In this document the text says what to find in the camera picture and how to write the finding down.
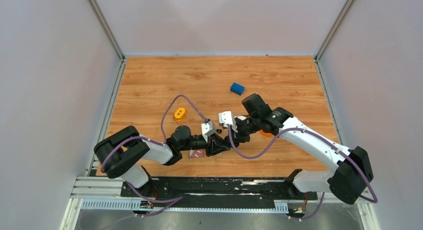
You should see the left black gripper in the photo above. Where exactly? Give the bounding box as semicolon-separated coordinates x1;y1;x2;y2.
180;133;231;158

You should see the purple cable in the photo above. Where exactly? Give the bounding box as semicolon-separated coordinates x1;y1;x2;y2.
100;94;209;174
227;124;379;204

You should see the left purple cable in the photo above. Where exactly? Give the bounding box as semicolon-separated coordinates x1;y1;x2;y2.
100;94;209;174

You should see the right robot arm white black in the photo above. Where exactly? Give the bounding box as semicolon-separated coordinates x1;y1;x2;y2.
218;93;378;205

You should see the red playing card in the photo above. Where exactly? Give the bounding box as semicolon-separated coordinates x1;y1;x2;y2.
189;149;205;159

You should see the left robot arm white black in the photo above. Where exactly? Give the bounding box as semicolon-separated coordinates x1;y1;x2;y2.
93;124;231;197

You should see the blue toy brick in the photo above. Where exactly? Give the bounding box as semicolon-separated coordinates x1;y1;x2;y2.
230;82;245;96

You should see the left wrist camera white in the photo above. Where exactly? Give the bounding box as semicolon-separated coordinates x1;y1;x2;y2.
201;120;216;143

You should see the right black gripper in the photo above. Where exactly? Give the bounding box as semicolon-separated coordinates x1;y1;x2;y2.
226;115;260;144

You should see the slotted cable duct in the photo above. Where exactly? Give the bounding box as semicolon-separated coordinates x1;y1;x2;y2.
81;199;290;213

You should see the orange ring toy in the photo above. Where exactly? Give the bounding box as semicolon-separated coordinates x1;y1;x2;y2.
259;130;274;137

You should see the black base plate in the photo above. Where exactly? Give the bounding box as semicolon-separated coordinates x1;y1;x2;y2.
138;177;318;209

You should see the yellow traffic light toy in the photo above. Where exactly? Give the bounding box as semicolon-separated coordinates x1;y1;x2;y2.
174;107;187;121

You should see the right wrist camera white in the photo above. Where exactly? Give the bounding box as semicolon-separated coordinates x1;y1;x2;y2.
218;111;237;132

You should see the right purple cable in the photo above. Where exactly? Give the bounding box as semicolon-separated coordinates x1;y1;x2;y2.
227;124;379;204

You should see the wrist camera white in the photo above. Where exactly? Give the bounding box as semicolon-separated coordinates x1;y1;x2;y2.
201;120;216;143
218;111;237;132

